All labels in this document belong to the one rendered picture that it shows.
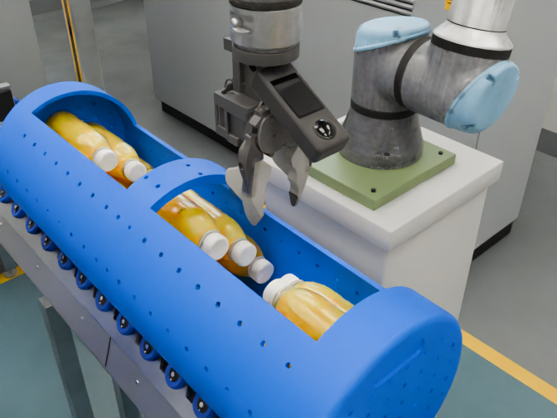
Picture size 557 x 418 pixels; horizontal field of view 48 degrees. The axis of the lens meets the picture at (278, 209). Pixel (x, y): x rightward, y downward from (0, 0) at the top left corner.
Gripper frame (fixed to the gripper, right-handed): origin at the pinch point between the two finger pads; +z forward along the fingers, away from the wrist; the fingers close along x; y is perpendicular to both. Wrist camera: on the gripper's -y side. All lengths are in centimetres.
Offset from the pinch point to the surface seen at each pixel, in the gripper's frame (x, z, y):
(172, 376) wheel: 10.4, 32.5, 12.5
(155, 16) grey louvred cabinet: -137, 64, 259
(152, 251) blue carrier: 9.8, 10.2, 14.8
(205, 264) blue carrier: 7.4, 8.2, 5.7
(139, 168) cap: -6, 17, 47
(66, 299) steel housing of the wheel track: 12, 41, 49
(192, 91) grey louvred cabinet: -138, 99, 229
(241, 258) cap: -4.8, 18.4, 14.0
